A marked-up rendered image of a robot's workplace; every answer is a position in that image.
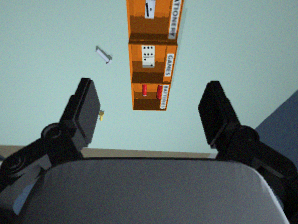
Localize orange bin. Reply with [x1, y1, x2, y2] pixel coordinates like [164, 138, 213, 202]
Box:
[126, 0, 184, 111]

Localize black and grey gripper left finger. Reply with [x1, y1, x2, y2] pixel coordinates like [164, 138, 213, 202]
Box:
[0, 78, 100, 224]

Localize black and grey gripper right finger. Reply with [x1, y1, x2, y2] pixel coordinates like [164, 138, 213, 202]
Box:
[198, 81, 298, 224]

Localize white domino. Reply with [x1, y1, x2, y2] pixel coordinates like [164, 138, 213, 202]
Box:
[142, 46, 155, 68]

